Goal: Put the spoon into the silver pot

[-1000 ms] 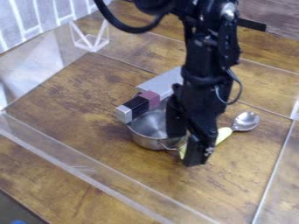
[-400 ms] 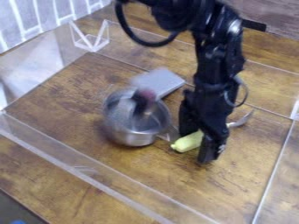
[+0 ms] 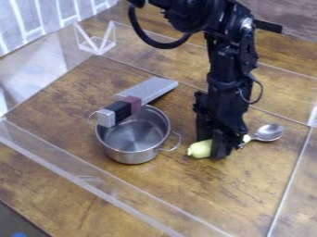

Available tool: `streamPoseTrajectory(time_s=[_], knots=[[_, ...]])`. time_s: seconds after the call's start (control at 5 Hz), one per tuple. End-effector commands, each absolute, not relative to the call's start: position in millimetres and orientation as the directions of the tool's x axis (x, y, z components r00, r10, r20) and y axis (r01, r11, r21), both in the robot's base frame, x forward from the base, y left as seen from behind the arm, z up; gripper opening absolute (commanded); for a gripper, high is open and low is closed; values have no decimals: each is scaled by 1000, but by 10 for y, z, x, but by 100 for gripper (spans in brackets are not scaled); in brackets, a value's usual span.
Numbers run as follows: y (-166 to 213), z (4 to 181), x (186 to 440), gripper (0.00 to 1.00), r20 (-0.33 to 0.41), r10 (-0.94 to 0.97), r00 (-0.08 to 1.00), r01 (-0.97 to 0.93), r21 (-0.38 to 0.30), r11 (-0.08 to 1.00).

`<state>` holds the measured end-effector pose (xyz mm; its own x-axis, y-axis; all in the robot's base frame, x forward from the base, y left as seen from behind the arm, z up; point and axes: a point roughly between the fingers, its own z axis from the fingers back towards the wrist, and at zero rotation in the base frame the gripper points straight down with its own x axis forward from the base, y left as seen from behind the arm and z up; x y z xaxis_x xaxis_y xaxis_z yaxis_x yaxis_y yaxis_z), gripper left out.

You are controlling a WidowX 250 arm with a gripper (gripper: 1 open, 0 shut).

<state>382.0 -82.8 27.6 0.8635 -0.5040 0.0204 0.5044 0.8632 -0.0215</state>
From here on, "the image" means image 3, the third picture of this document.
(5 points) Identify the silver metal pot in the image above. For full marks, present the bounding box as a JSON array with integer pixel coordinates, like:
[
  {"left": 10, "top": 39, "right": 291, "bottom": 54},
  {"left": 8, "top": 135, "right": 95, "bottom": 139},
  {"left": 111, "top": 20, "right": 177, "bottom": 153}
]
[{"left": 95, "top": 105, "right": 182, "bottom": 165}]

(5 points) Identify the clear acrylic corner bracket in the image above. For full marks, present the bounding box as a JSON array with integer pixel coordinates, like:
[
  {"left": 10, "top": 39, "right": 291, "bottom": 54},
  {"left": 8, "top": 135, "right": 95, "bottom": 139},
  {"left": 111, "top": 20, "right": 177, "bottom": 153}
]
[{"left": 74, "top": 22, "right": 117, "bottom": 56}]

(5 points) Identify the black strip on wall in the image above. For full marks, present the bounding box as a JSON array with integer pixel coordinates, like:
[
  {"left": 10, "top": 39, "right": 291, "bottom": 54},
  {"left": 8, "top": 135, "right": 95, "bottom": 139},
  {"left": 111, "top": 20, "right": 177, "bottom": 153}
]
[{"left": 254, "top": 19, "right": 283, "bottom": 33}]

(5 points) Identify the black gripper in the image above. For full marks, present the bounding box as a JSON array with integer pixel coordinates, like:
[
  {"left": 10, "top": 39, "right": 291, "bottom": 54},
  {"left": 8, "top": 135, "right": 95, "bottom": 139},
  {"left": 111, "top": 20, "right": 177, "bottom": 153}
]
[{"left": 193, "top": 82, "right": 248, "bottom": 160}]

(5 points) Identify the clear acrylic enclosure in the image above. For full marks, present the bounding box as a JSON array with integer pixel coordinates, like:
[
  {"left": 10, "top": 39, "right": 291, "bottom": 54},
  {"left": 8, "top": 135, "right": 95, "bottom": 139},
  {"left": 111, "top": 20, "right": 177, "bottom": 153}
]
[{"left": 0, "top": 23, "right": 317, "bottom": 237}]

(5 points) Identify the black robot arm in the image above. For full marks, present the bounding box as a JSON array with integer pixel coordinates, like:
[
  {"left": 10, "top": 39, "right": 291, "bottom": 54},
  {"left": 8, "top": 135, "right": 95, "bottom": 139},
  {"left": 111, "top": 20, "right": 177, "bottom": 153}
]
[{"left": 127, "top": 0, "right": 258, "bottom": 160}]

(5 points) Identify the silver block with dark bands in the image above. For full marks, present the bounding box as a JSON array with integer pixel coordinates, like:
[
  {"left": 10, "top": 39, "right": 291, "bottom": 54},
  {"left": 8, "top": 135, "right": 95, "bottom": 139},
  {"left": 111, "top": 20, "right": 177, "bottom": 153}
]
[{"left": 97, "top": 77, "right": 178, "bottom": 128}]

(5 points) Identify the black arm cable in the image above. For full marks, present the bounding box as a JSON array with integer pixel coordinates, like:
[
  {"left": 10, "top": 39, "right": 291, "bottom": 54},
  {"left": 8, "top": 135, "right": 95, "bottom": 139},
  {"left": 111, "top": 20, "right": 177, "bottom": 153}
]
[{"left": 127, "top": 5, "right": 193, "bottom": 50}]

